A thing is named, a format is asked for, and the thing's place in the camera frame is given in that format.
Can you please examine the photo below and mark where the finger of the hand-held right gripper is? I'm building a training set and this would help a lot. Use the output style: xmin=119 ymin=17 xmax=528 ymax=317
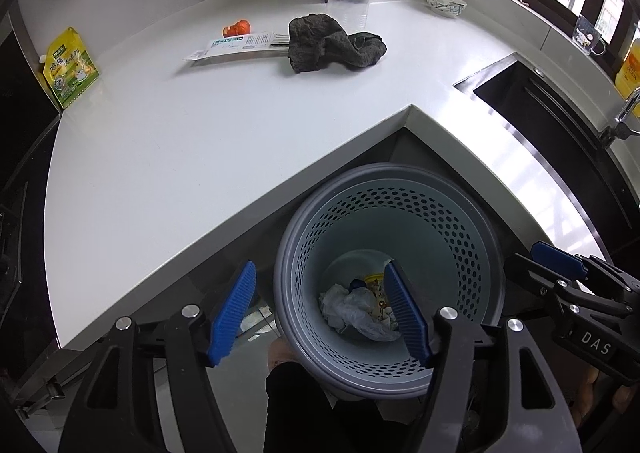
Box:
xmin=531 ymin=241 xmax=593 ymax=281
xmin=504 ymin=254 xmax=576 ymax=314

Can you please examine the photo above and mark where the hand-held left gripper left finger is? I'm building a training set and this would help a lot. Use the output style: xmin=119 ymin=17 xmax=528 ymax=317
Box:
xmin=57 ymin=260 xmax=258 ymax=453

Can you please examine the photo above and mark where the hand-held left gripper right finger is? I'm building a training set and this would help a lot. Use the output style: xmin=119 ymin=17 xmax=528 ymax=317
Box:
xmin=382 ymin=258 xmax=586 ymax=453

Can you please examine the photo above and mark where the grey perforated waste bin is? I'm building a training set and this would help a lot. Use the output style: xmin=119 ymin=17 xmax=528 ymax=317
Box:
xmin=272 ymin=163 xmax=503 ymax=399

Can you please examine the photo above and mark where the person's right hand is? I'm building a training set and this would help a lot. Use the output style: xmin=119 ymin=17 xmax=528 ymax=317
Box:
xmin=570 ymin=368 xmax=640 ymax=426

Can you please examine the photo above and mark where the person's leg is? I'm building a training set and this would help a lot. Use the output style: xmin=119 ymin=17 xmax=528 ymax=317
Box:
xmin=262 ymin=340 xmax=426 ymax=453

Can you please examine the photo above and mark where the steel faucet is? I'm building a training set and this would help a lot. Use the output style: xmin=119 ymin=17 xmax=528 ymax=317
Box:
xmin=600 ymin=88 xmax=640 ymax=148

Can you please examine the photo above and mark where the dark kitchen sink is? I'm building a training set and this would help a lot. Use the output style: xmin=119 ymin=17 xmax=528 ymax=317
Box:
xmin=454 ymin=53 xmax=640 ymax=244

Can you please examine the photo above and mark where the yellow bottle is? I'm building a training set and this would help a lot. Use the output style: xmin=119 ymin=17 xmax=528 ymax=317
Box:
xmin=614 ymin=38 xmax=640 ymax=104

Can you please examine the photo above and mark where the clear glass mug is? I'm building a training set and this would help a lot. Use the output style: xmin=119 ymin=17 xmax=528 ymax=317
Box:
xmin=572 ymin=15 xmax=607 ymax=56

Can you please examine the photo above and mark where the long white green box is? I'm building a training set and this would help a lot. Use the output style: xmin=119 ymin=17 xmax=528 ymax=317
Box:
xmin=182 ymin=32 xmax=291 ymax=62

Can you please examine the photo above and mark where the white patterned bowl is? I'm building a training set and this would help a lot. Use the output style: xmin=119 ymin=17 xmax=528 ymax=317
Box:
xmin=425 ymin=0 xmax=470 ymax=20

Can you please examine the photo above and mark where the dark grey cloth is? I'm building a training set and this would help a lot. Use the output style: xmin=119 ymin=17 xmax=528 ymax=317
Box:
xmin=287 ymin=13 xmax=388 ymax=74

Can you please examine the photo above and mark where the yellow green pouch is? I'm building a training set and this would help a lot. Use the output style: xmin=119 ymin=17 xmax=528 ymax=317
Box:
xmin=41 ymin=27 xmax=100 ymax=110

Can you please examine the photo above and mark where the black range hood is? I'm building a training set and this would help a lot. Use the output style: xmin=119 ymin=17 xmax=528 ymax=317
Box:
xmin=0 ymin=13 xmax=61 ymax=194

